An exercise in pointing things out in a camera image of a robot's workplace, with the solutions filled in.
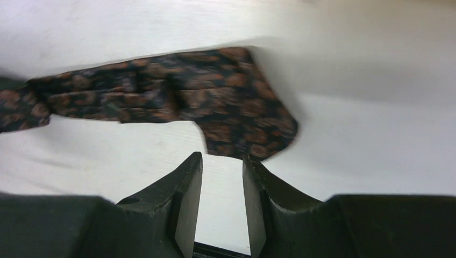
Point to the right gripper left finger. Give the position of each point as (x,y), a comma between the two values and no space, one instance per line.
(157,221)

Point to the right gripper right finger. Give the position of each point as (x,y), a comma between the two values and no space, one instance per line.
(284,222)

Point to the dark orange paisley tie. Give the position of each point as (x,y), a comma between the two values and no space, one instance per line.
(221,90)

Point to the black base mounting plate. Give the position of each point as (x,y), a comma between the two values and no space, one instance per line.
(202,250)

